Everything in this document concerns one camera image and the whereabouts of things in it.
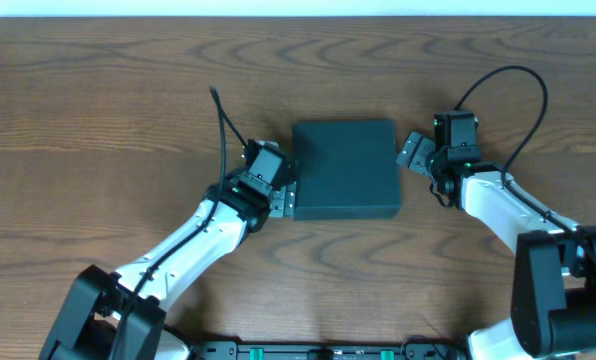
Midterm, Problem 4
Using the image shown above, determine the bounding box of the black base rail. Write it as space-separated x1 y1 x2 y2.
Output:
190 338 470 360

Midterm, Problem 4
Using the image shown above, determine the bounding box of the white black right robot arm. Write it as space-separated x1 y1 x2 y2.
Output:
397 111 596 359

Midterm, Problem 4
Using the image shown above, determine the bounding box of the dark green box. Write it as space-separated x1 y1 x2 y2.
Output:
292 119 402 221

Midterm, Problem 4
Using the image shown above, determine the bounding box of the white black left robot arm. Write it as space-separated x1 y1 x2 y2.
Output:
39 140 293 359

